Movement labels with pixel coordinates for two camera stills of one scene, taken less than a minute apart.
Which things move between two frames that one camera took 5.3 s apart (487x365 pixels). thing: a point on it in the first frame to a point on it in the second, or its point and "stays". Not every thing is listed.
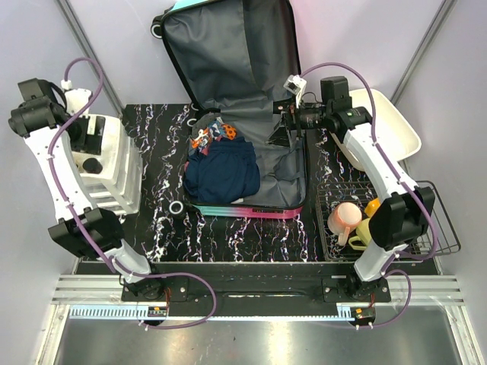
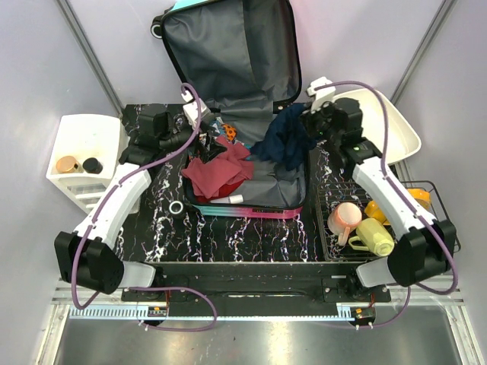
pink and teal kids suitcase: [235, 58] stays
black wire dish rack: [441, 237] stays
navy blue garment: [226, 172] to [284, 140]
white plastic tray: [399, 135] stays
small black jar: [92, 166] stays
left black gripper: [89, 143] to [211, 148]
